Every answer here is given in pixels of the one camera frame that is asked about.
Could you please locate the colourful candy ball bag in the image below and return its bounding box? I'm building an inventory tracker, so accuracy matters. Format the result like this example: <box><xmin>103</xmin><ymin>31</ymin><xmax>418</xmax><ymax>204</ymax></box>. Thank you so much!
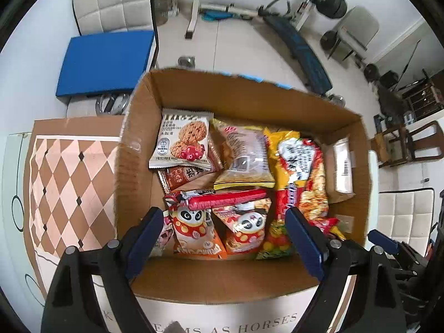
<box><xmin>255</xmin><ymin>187</ymin><xmax>306</xmax><ymax>261</ymax></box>

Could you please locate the face print snack packet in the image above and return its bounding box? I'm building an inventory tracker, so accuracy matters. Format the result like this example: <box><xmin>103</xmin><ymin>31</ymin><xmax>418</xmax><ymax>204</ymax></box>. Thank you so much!
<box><xmin>151</xmin><ymin>213</ymin><xmax>177</xmax><ymax>257</ymax></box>

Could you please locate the panda print snack packet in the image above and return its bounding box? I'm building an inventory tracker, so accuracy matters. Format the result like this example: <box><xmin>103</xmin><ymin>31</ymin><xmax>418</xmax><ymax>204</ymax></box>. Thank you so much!
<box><xmin>211</xmin><ymin>198</ymin><xmax>273</xmax><ymax>255</ymax></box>

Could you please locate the orange panda snack packet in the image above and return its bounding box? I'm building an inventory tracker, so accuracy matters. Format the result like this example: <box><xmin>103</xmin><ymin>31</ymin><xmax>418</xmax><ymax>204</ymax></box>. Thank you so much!
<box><xmin>163</xmin><ymin>189</ymin><xmax>228</xmax><ymax>261</ymax></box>

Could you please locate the white cookie packet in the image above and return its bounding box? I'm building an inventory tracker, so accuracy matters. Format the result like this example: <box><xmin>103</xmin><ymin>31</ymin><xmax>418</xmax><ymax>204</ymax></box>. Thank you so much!
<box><xmin>148</xmin><ymin>107</ymin><xmax>223</xmax><ymax>172</ymax></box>

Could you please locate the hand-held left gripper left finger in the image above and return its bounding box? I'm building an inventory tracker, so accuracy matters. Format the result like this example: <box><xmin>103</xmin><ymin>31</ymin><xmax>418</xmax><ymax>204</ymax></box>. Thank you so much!
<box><xmin>41</xmin><ymin>206</ymin><xmax>165</xmax><ymax>333</ymax></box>

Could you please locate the black sit-up bench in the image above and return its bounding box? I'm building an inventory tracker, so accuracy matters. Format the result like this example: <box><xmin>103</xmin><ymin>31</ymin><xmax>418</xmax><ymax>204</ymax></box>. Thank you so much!
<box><xmin>258</xmin><ymin>10</ymin><xmax>334</xmax><ymax>92</ymax></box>

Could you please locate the dark bag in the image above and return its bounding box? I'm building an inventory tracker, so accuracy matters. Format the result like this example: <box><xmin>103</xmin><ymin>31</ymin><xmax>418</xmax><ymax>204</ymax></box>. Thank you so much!
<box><xmin>376</xmin><ymin>71</ymin><xmax>405</xmax><ymax>117</ymax></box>

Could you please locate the white exercise machine frame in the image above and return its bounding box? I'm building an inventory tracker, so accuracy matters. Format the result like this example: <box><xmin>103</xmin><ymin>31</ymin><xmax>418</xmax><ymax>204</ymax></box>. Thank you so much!
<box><xmin>163</xmin><ymin>0</ymin><xmax>340</xmax><ymax>40</ymax></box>

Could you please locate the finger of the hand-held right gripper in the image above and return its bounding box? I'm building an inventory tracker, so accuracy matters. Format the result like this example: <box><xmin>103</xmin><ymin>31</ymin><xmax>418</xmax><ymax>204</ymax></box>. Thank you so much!
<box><xmin>368</xmin><ymin>229</ymin><xmax>410</xmax><ymax>261</ymax></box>

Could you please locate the yellow noodle snack packet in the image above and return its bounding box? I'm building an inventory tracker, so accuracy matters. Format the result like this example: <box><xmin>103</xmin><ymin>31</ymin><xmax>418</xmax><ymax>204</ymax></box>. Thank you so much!
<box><xmin>264</xmin><ymin>130</ymin><xmax>330</xmax><ymax>221</ymax></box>

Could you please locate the brown snack packet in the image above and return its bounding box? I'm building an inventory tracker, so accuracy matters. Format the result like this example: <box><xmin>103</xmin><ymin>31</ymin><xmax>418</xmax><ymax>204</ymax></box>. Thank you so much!
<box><xmin>158</xmin><ymin>165</ymin><xmax>216</xmax><ymax>193</ymax></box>

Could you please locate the cardboard box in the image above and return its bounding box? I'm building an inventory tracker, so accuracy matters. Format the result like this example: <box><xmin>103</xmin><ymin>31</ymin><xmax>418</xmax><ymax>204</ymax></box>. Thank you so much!
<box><xmin>114</xmin><ymin>67</ymin><xmax>370</xmax><ymax>301</ymax></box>

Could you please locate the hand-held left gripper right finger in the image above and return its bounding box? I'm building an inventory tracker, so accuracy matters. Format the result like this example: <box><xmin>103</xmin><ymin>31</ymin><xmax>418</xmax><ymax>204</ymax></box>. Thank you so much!
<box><xmin>284</xmin><ymin>206</ymin><xmax>406</xmax><ymax>333</ymax></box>

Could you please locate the white shipping label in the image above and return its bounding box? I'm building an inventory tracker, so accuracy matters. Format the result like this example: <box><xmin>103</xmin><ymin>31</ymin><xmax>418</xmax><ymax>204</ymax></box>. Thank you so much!
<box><xmin>331</xmin><ymin>137</ymin><xmax>358</xmax><ymax>195</ymax></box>

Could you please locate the wooden chair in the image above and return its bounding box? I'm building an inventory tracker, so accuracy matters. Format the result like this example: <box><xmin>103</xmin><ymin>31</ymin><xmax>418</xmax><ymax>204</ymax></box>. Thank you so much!
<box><xmin>368</xmin><ymin>120</ymin><xmax>444</xmax><ymax>169</ymax></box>

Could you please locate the grey chair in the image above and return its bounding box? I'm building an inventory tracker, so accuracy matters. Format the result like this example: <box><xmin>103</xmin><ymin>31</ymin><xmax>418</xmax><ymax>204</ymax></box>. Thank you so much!
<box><xmin>326</xmin><ymin>6</ymin><xmax>380</xmax><ymax>61</ymax></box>

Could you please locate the clear yellow bun packet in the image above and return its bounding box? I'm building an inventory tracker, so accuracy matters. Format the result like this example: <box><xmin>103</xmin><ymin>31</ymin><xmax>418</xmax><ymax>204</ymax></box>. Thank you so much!
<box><xmin>210</xmin><ymin>118</ymin><xmax>276</xmax><ymax>191</ymax></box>

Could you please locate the white padded chair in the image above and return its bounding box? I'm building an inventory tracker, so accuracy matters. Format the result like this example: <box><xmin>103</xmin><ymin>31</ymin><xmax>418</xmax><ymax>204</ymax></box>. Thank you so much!
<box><xmin>72</xmin><ymin>0</ymin><xmax>157</xmax><ymax>37</ymax></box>
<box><xmin>376</xmin><ymin>187</ymin><xmax>436</xmax><ymax>250</ymax></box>

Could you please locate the wooden cabinet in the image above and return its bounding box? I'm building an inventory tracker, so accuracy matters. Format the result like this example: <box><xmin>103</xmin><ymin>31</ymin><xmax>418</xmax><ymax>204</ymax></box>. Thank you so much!
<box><xmin>402</xmin><ymin>80</ymin><xmax>444</xmax><ymax>122</ymax></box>

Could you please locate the blue cushion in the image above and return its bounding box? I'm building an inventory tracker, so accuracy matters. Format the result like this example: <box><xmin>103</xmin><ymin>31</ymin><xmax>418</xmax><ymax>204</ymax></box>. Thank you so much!
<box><xmin>55</xmin><ymin>29</ymin><xmax>157</xmax><ymax>99</ymax></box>

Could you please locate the long red snack packet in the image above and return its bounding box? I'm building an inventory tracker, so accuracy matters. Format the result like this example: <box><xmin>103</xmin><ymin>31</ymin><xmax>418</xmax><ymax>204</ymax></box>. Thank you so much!
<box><xmin>187</xmin><ymin>188</ymin><xmax>268</xmax><ymax>212</ymax></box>

